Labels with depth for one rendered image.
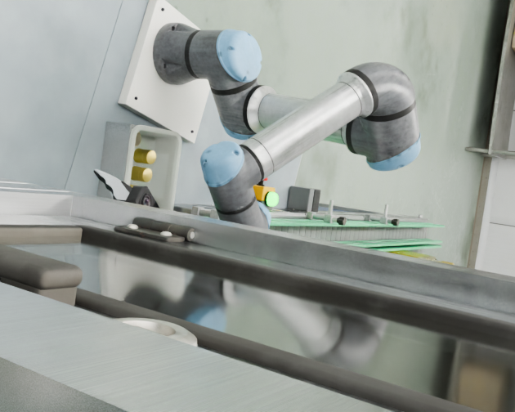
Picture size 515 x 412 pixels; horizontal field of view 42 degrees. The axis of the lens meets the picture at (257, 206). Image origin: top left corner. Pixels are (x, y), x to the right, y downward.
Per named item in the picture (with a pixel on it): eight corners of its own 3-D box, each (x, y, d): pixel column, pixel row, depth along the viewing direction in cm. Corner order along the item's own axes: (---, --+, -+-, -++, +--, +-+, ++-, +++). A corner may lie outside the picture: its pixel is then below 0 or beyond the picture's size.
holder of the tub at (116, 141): (91, 238, 156) (115, 244, 151) (105, 121, 154) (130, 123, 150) (141, 237, 170) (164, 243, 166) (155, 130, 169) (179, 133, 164)
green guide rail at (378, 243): (197, 249, 168) (222, 255, 163) (197, 245, 168) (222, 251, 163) (425, 239, 315) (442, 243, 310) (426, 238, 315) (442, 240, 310)
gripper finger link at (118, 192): (93, 185, 124) (117, 222, 121) (93, 167, 119) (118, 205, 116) (109, 178, 125) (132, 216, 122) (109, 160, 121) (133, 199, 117)
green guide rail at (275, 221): (200, 220, 167) (226, 225, 163) (201, 216, 167) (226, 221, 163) (427, 225, 314) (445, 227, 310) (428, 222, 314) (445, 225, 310)
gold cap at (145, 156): (133, 147, 160) (147, 149, 158) (144, 149, 163) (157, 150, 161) (132, 162, 160) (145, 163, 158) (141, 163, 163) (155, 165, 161)
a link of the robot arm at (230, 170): (422, 42, 126) (219, 173, 107) (427, 94, 132) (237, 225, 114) (377, 33, 134) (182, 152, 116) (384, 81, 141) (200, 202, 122)
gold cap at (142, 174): (130, 165, 160) (143, 167, 157) (140, 166, 163) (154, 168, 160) (127, 179, 160) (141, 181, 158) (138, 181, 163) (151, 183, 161)
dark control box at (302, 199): (285, 208, 228) (306, 212, 224) (288, 185, 228) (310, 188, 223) (297, 208, 235) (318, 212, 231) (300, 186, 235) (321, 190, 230)
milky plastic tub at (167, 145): (95, 216, 155) (122, 222, 150) (107, 120, 154) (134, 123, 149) (145, 217, 170) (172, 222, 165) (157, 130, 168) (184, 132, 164)
